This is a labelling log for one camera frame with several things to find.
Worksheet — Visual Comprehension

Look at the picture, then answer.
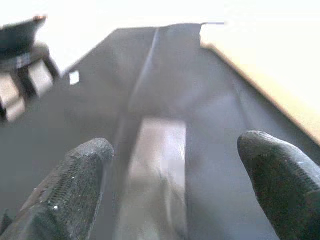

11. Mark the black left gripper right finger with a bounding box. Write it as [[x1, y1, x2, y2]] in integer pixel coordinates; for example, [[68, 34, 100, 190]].
[[237, 129, 320, 240]]

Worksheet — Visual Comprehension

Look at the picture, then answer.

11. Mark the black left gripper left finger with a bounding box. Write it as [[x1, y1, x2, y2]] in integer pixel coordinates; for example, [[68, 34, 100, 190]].
[[0, 137, 115, 240]]

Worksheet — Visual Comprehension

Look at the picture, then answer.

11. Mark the clear tape strip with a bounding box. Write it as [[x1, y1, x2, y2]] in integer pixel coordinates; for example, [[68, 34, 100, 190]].
[[124, 117, 189, 240]]

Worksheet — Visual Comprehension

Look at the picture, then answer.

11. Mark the small white sticker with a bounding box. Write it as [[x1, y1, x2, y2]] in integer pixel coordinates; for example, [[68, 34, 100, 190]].
[[69, 71, 81, 86]]

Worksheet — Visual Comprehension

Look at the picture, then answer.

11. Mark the black round stool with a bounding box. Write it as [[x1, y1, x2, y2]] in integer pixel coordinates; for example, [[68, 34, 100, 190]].
[[0, 42, 62, 121]]

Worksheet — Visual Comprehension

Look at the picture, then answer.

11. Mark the black table cloth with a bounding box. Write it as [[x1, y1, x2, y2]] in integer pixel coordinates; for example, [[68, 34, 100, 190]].
[[0, 22, 320, 240]]

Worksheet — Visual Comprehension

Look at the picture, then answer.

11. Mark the black wok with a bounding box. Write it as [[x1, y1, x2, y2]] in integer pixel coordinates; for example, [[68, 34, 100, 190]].
[[0, 14, 48, 66]]

